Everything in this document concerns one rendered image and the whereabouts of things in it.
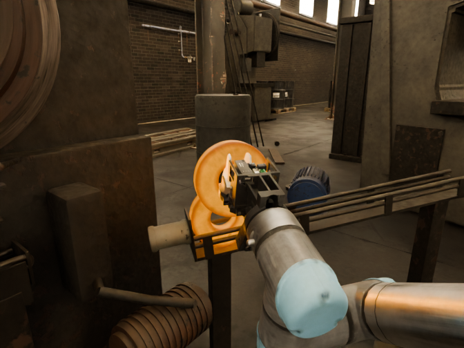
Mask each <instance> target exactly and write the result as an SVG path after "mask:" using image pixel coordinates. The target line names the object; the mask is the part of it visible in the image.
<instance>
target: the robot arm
mask: <svg viewBox="0 0 464 348"><path fill-rule="evenodd" d="M270 165H272V167H273V168H274V170H275V172H270V170H269V169H270ZM266 171H267V172H266ZM279 177H280V171H279V170H278V169H277V168H276V166H275V165H274V164H273V162H272V161H271V160H270V159H269V158H268V157H267V161H266V164H265V163H263V164H257V166H256V165H255V163H251V155H250V154H249V153H246V155H245V158H244V159H242V160H235V161H234V165H233V164H232V162H231V155H230V154H228V156H227V161H226V168H225V169H224V171H223V174H222V182H221V184H220V186H219V196H220V199H221V200H222V201H223V205H228V208H229V209H230V212H231V213H234V214H236V216H241V215H242V216H243V217H244V222H243V224H242V226H241V228H240V230H239V232H238V234H237V236H236V238H235V241H236V244H237V247H238V251H253V253H254V255H255V258H256V260H257V263H258V265H259V268H260V270H261V272H262V275H263V276H264V280H265V288H264V295H263V301H262V308H261V313H260V319H259V321H258V325H257V335H258V337H257V348H337V347H341V346H344V345H349V344H351V343H355V342H360V341H362V340H369V339H372V340H377V341H380V342H385V343H387V344H391V345H396V346H399V347H403V348H464V283H422V282H395V281H394V280H392V279H391V278H369V279H366V280H363V281H362V282H356V283H353V284H346V285H342V286H340V284H339V282H338V279H337V277H336V274H335V273H334V271H333V270H332V268H331V267H330V266H329V265H328V264H327V263H326V262H325V261H324V259H323V258H322V256H321V255H320V254H319V252H318V250H317V249H316V248H315V246H314V245H313V243H312V242H311V240H310V239H309V237H308V236H307V234H306V233H305V230H304V229H303V228H302V226H301V225H300V223H299V221H297V219H296V217H295V216H294V214H293V213H292V212H291V211H289V210H288V209H287V207H286V206H285V205H284V197H285V194H284V192H283V191H282V189H281V188H280V187H279V186H278V182H279Z"/></svg>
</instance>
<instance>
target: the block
mask: <svg viewBox="0 0 464 348"><path fill-rule="evenodd" d="M46 197H47V201H48V208H49V213H50V220H51V224H52V232H53V236H54V241H55V248H56V252H57V259H58V264H59V271H60V276H61V283H62V286H63V287H64V288H65V289H66V290H67V291H68V292H70V293H71V294H72V295H73V296H74V297H75V298H76V299H78V301H80V302H87V301H89V300H91V299H93V298H94V297H96V295H95V293H94V289H93V281H94V279H96V278H101V279H102V280H103V283H104V287H108V288H112V287H113V274H112V267H111V261H110V251H109V245H108V234H107V228H106V217H105V211H104V200H103V194H102V192H101V191H100V190H99V189H98V188H95V187H92V186H89V185H87V184H84V183H82V182H75V183H72V184H67V185H64V186H58V187H55V188H51V189H49V190H48V191H47V193H46Z"/></svg>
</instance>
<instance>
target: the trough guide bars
mask: <svg viewBox="0 0 464 348"><path fill-rule="evenodd" d="M451 172H452V170H451V169H447V170H443V171H437V172H433V173H428V174H424V175H418V176H415V177H408V178H405V179H401V180H396V181H392V182H386V183H382V184H377V185H373V186H367V187H363V188H357V189H354V190H350V191H344V192H340V193H334V194H331V195H325V196H322V197H315V198H312V199H308V200H303V201H299V202H293V203H289V204H285V206H286V207H287V208H288V210H289V211H291V212H292V213H293V214H294V216H295V217H296V218H300V220H298V221H299V223H300V225H301V226H302V228H303V229H304V231H305V233H306V234H307V235H309V223H310V222H314V221H318V220H323V219H326V218H332V217H335V216H339V215H344V214H347V213H353V212H356V211H361V210H365V209H370V208H374V207H377V206H382V205H384V214H385V216H388V215H392V204H393V203H394V202H400V201H403V200H408V199H412V198H415V197H420V196H424V195H429V194H433V193H438V192H441V191H447V190H450V189H456V188H458V190H457V195H458V198H462V197H464V176H460V177H455V178H451V176H450V175H446V176H444V174H446V173H451ZM433 176H436V178H434V179H430V180H424V181H421V182H415V183H411V184H406V185H402V186H397V187H393V188H387V189H383V190H380V191H374V190H375V189H379V188H383V187H386V186H393V185H396V184H402V183H405V182H411V181H415V180H421V179H424V178H428V177H433ZM452 182H458V184H453V185H449V186H444V187H443V185H444V184H449V183H452ZM431 187H436V188H435V189H431V190H428V191H422V192H419V193H413V194H410V195H404V196H401V197H395V198H393V196H395V195H400V194H404V193H410V192H413V191H419V190H422V189H428V188H431ZM364 191H366V192H367V193H365V194H362V195H355V196H352V197H346V198H342V199H339V200H334V201H330V202H324V203H321V204H314V205H311V206H306V207H302V208H299V209H297V208H296V207H297V206H301V205H304V204H310V203H314V202H319V201H323V200H329V199H333V198H336V197H342V196H346V195H351V194H355V193H361V192H364ZM383 198H384V199H385V200H383V201H379V202H374V200H379V199H383ZM365 202H366V203H367V204H366V205H362V206H357V207H353V208H350V209H344V210H341V211H335V212H332V213H326V214H323V215H317V216H314V217H309V216H310V215H313V214H316V213H322V212H325V211H330V210H334V209H340V208H343V207H346V206H352V205H356V204H361V203H365ZM230 219H231V217H222V218H219V219H215V220H211V223H213V224H219V223H222V222H228V221H229V220H230ZM240 228H241V226H236V227H232V228H229V229H223V230H219V231H214V232H210V233H205V234H201V235H195V233H194V231H193V237H194V241H198V240H199V241H200V243H197V244H195V249H198V248H202V247H204V255H205V259H206V260H208V259H211V258H214V257H215V255H214V250H213V245H214V244H219V243H223V242H228V241H231V240H235V238H236V236H237V234H235V235H230V236H226V237H223V238H218V239H214V240H212V237H216V236H219V235H225V234H228V233H234V232H237V231H239V230H240ZM201 240H202V241H203V242H202V241H201Z"/></svg>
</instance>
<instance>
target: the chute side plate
mask: <svg viewBox="0 0 464 348"><path fill-rule="evenodd" d="M20 292H22V294H23V300H24V303H25V306H26V305H29V304H31V303H33V302H34V298H33V294H32V289H31V285H30V278H29V275H28V269H27V265H26V261H23V262H20V263H18V264H15V265H12V266H10V267H7V268H4V269H2V270H0V301H2V300H4V299H6V298H9V297H10V296H13V295H15V294H17V293H20Z"/></svg>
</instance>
